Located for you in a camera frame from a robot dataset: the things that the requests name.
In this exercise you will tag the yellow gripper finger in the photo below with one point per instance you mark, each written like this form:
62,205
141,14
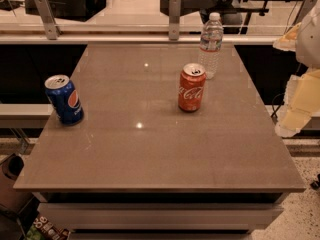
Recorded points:
288,41
301,101

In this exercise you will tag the clear plastic water bottle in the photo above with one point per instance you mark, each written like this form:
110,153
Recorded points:
210,44

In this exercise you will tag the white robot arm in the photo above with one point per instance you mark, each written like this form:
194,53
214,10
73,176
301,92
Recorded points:
308,39

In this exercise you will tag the orange coca-cola can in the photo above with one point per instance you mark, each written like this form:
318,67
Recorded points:
191,87

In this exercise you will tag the blue pepsi can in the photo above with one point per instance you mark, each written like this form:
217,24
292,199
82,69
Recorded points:
64,98

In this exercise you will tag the grey table drawer unit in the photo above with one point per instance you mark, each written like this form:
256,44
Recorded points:
194,218

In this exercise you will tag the green snack package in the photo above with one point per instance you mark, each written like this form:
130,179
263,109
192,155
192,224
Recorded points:
43,229

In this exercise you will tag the brown bin on floor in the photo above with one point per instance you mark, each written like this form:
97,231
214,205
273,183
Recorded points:
14,203

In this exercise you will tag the right metal rail bracket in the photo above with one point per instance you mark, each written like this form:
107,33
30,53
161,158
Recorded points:
305,7

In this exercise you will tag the metal rail bracket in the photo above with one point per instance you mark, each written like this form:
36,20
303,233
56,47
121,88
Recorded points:
305,7
52,31
174,19

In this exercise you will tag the middle metal rail bracket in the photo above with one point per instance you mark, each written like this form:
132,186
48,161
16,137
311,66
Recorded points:
174,19

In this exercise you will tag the left metal rail bracket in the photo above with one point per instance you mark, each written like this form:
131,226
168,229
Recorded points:
52,31

